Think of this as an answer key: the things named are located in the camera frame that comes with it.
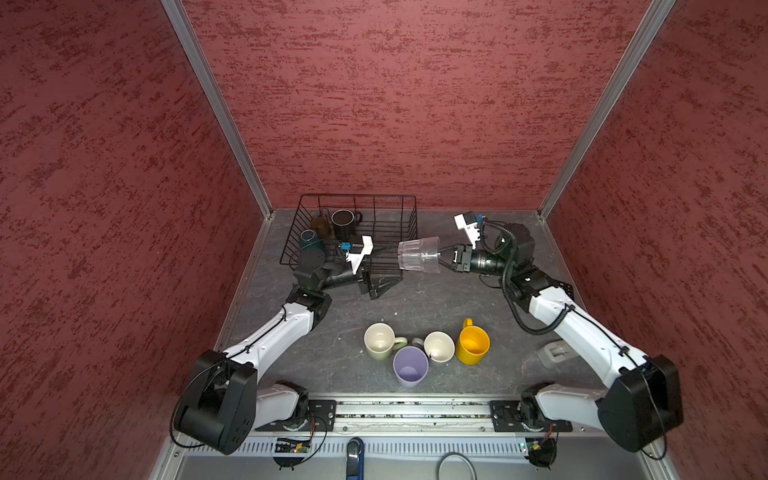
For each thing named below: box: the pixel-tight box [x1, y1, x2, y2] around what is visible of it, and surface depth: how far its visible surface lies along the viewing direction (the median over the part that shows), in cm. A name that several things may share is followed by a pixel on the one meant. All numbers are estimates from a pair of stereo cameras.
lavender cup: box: [392, 346, 429, 389], surface depth 74 cm
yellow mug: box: [456, 318, 491, 366], surface depth 82 cm
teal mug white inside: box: [300, 229, 325, 251], surface depth 97 cm
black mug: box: [331, 209, 363, 243], surface depth 105 cm
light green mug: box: [363, 322, 408, 360], surface depth 81 cm
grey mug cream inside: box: [412, 330, 456, 363], surface depth 80 cm
